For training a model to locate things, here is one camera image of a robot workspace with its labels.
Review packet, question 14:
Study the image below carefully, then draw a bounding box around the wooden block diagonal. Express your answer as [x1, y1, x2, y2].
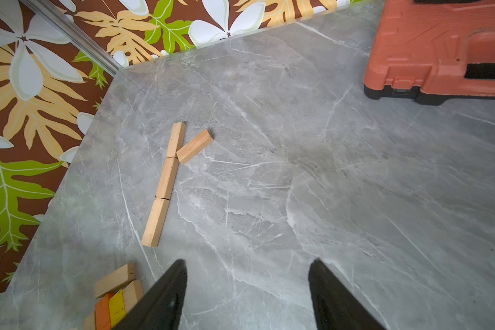
[177, 129, 214, 164]

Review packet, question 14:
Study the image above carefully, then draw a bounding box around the wooden block number 20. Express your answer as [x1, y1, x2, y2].
[166, 122, 186, 158]

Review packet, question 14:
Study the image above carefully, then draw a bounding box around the wooden block beside yellow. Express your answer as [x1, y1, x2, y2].
[122, 280, 144, 314]

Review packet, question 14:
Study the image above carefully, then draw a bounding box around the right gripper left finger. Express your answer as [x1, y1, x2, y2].
[114, 259, 188, 330]

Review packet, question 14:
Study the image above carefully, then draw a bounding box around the wooden block beside orange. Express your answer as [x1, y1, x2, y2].
[83, 312, 96, 330]

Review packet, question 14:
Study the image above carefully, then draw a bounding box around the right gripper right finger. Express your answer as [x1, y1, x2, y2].
[308, 258, 385, 330]

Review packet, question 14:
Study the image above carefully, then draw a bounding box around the wooden block number 70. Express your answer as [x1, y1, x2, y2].
[155, 158, 180, 200]

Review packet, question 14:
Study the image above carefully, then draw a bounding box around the wooden block number 53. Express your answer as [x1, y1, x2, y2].
[94, 263, 136, 298]

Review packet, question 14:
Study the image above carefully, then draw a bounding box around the red tool case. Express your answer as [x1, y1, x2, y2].
[364, 1, 495, 105]

